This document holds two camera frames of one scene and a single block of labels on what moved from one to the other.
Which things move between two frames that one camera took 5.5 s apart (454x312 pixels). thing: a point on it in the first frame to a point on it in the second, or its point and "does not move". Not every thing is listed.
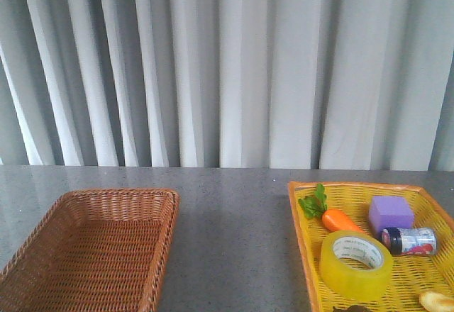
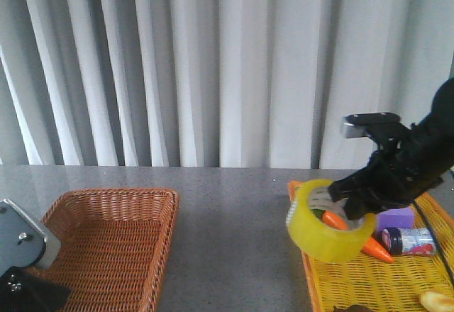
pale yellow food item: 436,302 does not move
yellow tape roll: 357,265 to 323,242
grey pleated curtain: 296,70 does not move
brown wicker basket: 94,250 does not move
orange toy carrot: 335,220 to 373,247
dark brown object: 357,308 does not move
